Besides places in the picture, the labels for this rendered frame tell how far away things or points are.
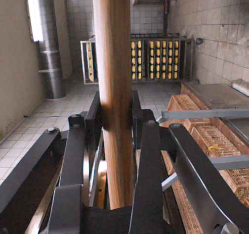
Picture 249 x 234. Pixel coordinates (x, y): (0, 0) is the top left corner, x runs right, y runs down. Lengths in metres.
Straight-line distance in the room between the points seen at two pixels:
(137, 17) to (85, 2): 1.36
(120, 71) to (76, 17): 5.17
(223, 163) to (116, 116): 0.71
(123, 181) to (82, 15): 5.15
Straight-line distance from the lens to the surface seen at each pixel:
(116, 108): 0.17
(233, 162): 0.87
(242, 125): 1.32
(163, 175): 1.62
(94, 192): 1.30
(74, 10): 5.34
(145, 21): 5.23
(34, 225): 1.43
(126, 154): 0.20
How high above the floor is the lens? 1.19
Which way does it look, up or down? 1 degrees down
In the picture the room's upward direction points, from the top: 92 degrees counter-clockwise
